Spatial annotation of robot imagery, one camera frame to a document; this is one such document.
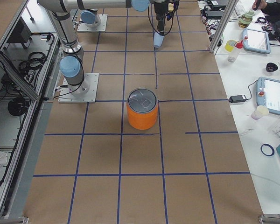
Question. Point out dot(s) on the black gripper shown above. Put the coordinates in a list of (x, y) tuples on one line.
[(159, 7)]

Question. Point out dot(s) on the light blue plastic cup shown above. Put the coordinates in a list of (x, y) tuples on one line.
[(158, 40)]

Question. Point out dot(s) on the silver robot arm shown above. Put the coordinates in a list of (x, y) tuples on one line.
[(71, 66), (138, 5)]

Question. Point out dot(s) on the translucent plastic cup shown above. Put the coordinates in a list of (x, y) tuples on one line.
[(260, 112)]

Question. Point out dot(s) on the yellow tape roll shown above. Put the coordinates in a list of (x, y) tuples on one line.
[(229, 46)]

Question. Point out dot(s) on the red cap squeeze bottle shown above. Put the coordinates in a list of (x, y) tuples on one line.
[(235, 51)]

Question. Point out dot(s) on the glass teapot with tea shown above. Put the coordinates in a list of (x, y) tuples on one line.
[(245, 19)]

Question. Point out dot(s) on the upper teach pendant tablet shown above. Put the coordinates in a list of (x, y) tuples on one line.
[(256, 41)]

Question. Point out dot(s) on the teach pendant tablet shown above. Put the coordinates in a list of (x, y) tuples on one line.
[(256, 41), (268, 94)]

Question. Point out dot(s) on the black power adapter brick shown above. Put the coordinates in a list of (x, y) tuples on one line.
[(237, 99)]

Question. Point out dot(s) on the black bowl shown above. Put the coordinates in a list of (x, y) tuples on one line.
[(271, 67)]

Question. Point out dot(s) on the lower teach pendant tablet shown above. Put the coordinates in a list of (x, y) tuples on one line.
[(268, 94)]

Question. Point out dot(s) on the right aluminium frame post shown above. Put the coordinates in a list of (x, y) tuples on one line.
[(222, 24)]

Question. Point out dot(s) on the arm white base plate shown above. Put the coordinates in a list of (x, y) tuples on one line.
[(92, 23), (85, 93)]

